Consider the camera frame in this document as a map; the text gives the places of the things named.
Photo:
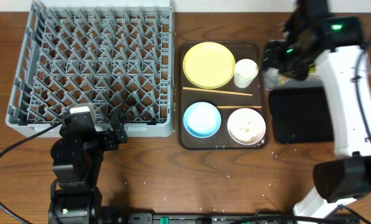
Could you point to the white paper cup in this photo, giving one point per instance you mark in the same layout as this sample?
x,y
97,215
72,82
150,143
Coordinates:
x,y
245,72

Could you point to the lower wooden chopstick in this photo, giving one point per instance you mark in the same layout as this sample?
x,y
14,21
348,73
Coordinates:
x,y
238,107

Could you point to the clear plastic waste bin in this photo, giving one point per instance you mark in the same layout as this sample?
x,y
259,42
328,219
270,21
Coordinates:
x,y
272,81

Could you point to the upper wooden chopstick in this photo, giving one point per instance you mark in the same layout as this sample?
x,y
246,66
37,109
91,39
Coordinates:
x,y
217,91

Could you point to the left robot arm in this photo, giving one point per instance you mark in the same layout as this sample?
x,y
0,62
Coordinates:
x,y
78,155

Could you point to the black waste tray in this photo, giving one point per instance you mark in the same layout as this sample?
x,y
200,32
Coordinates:
x,y
300,115

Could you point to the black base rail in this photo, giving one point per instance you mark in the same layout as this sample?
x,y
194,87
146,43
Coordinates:
x,y
261,218

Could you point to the wooden chopstick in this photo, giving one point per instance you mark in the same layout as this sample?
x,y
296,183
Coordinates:
x,y
238,107
217,91

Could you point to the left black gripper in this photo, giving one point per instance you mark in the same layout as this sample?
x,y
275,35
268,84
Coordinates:
x,y
111,137

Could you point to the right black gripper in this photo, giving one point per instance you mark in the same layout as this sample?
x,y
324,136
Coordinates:
x,y
271,58

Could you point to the white pink-rimmed bowl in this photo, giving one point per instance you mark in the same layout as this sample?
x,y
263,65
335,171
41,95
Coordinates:
x,y
246,126

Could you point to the yellow plate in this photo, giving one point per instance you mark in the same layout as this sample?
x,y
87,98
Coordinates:
x,y
208,65

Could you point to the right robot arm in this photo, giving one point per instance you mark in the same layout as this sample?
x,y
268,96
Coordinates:
x,y
347,178

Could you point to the dark brown serving tray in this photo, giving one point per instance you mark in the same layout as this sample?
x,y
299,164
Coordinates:
x,y
221,140

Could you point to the grey plastic dish rack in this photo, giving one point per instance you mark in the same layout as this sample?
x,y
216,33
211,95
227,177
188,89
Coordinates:
x,y
117,56

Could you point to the light blue bowl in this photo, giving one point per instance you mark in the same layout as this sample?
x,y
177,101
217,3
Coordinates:
x,y
202,120

